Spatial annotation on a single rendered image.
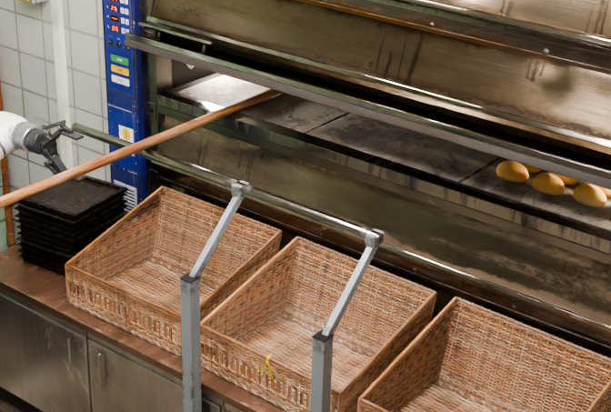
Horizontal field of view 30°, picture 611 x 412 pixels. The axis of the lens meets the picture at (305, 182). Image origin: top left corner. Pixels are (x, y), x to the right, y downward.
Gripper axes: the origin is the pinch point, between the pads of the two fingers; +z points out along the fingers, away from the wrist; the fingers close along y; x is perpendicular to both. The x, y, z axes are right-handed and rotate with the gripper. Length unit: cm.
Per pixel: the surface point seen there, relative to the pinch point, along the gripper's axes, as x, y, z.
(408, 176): -57, 0, 81
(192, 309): 2, 32, 49
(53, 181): 17.8, -1.2, 9.6
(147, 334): -8, 58, 20
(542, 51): -58, -48, 119
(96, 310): -7, 58, -3
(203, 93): -68, 0, -12
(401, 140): -78, 0, 64
